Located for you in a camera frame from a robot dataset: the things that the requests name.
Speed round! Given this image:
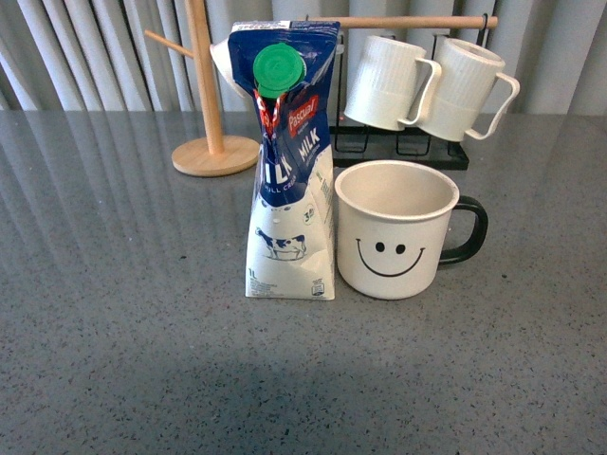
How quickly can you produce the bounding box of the cream ribbed mug left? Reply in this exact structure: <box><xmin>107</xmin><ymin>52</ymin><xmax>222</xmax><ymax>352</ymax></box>
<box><xmin>344</xmin><ymin>36</ymin><xmax>442</xmax><ymax>132</ymax></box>

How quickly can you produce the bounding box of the cream ribbed mug right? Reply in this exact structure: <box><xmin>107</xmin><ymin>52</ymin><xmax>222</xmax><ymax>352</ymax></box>
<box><xmin>417</xmin><ymin>38</ymin><xmax>520</xmax><ymax>142</ymax></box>

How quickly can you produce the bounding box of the white smiley face mug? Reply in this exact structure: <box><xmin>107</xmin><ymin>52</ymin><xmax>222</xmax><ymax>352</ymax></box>
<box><xmin>335</xmin><ymin>160</ymin><xmax>488</xmax><ymax>300</ymax></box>

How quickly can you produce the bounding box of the black wire mug rack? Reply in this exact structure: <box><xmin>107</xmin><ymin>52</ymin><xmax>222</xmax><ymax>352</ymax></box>
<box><xmin>330</xmin><ymin>13</ymin><xmax>499</xmax><ymax>171</ymax></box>

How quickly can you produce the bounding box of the cream ribbed mug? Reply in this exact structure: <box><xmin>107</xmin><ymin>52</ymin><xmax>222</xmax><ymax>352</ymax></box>
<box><xmin>344</xmin><ymin>36</ymin><xmax>442</xmax><ymax>132</ymax></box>
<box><xmin>417</xmin><ymin>38</ymin><xmax>520</xmax><ymax>142</ymax></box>

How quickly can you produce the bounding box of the wooden mug tree stand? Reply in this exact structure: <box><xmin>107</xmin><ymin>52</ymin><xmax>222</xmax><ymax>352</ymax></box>
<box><xmin>144</xmin><ymin>1</ymin><xmax>260</xmax><ymax>177</ymax></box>

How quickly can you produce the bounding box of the blue white milk carton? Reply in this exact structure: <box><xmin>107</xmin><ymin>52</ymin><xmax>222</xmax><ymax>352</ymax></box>
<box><xmin>228</xmin><ymin>21</ymin><xmax>340</xmax><ymax>300</ymax></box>

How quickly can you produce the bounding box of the small white hanging cup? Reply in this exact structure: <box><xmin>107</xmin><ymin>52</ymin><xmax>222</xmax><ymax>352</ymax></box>
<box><xmin>210</xmin><ymin>38</ymin><xmax>248</xmax><ymax>99</ymax></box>

